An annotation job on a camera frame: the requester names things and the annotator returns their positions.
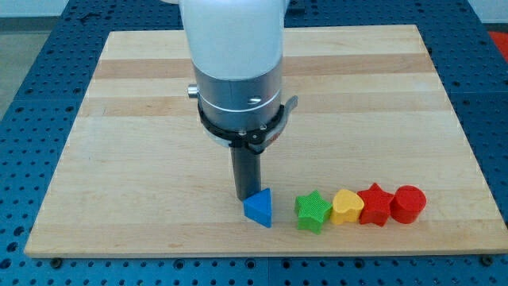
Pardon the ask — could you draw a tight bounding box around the blue triangle block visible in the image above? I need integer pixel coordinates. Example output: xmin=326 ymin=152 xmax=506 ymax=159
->
xmin=243 ymin=188 xmax=272 ymax=228

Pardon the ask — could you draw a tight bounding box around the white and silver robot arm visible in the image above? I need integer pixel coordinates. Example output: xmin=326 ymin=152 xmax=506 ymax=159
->
xmin=176 ymin=0 xmax=288 ymax=144

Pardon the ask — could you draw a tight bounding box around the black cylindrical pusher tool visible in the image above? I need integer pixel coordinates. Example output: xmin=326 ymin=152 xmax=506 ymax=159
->
xmin=230 ymin=148 xmax=261 ymax=201

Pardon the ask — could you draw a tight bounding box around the green star block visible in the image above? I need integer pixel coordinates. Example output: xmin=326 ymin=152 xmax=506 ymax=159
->
xmin=294 ymin=190 xmax=333 ymax=234

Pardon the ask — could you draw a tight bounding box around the yellow heart block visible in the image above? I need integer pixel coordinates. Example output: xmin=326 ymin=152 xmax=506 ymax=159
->
xmin=330 ymin=189 xmax=364 ymax=225

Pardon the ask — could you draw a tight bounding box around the wooden board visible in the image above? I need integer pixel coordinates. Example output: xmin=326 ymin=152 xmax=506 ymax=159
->
xmin=25 ymin=25 xmax=507 ymax=258

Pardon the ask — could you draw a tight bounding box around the red star block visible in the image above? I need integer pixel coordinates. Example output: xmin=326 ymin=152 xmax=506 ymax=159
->
xmin=357 ymin=183 xmax=394 ymax=227

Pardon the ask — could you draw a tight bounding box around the red cylinder block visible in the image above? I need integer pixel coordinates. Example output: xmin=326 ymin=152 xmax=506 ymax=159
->
xmin=391 ymin=185 xmax=427 ymax=224

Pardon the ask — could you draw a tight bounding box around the red object at right edge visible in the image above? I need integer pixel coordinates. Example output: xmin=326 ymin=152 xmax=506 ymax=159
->
xmin=488 ymin=31 xmax=508 ymax=62

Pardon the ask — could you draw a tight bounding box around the black clamp ring with lever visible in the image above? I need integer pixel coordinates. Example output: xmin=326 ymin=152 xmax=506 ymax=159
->
xmin=197 ymin=95 xmax=299 ymax=155

